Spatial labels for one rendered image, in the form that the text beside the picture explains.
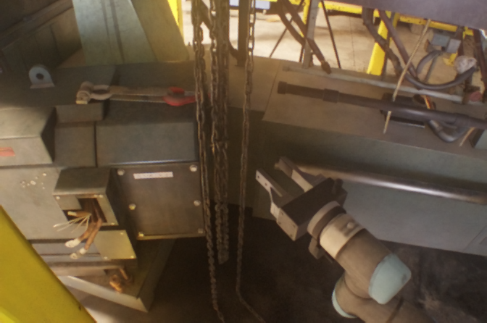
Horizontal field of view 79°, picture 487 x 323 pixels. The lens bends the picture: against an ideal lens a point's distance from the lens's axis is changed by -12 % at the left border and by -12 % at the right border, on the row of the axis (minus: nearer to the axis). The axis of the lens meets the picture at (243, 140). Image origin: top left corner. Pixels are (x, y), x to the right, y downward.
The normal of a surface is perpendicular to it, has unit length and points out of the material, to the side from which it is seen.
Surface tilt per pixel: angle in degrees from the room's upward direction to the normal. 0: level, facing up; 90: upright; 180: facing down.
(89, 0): 90
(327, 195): 0
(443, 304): 0
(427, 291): 0
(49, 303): 90
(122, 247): 90
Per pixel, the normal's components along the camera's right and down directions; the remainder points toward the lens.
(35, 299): 0.97, 0.18
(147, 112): 0.04, -0.75
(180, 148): 0.11, -0.06
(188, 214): 0.11, 0.66
